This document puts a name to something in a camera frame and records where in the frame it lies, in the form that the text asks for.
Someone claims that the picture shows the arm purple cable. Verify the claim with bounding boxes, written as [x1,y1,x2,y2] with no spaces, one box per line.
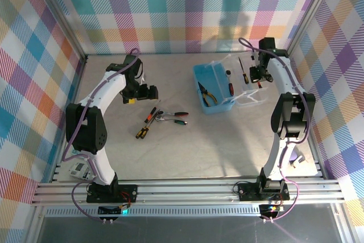
[63,48,142,223]
[238,37,311,223]

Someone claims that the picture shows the light blue plastic toolbox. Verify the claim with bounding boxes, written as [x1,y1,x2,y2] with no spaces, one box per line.
[193,63,237,116]

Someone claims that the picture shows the large ratchet wrench red handle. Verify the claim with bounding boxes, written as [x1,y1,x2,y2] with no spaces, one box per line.
[225,69,235,96]

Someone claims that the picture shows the small purple white object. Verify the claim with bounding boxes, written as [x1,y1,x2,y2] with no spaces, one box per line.
[288,151,307,170]

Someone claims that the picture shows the ratchet wrench green handle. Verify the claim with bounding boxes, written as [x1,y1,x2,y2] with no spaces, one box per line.
[159,117,188,126]

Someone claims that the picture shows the ratchet wrench red black handle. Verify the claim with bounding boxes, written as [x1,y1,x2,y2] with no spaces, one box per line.
[158,109,189,118]

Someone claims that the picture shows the clear plastic toolbox tray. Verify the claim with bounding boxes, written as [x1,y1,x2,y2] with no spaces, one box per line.
[209,53,257,104]

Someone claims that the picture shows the long thin orange-handled screwdriver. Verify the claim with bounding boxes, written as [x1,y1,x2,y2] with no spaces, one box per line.
[238,56,250,85]

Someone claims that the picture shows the red black handled screwdriver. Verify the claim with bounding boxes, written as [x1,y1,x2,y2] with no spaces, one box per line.
[146,106,158,123]

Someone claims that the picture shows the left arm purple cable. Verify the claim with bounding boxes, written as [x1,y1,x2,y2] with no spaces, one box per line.
[63,48,142,223]

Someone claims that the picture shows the aluminium frame post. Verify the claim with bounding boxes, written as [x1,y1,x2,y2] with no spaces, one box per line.
[284,0,341,59]
[27,0,88,62]

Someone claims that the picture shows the black controller box with LED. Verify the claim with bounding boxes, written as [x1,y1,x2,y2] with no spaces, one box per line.
[260,204,285,215]
[98,205,126,217]

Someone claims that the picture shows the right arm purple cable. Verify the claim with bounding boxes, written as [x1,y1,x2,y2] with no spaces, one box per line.
[238,37,311,223]

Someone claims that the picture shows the white device with barcode label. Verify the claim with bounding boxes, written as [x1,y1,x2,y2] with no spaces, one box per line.
[69,160,93,181]

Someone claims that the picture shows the yellow black handled pliers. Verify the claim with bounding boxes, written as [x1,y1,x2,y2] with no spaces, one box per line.
[197,81,218,106]

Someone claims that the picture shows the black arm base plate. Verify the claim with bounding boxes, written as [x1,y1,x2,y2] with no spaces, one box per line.
[238,182,291,202]
[86,183,138,203]

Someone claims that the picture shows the slotted metal cable duct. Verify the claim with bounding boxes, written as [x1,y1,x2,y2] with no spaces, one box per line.
[45,208,262,217]

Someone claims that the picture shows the aluminium frame rail beam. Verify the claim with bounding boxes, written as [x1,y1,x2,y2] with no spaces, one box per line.
[31,179,346,207]

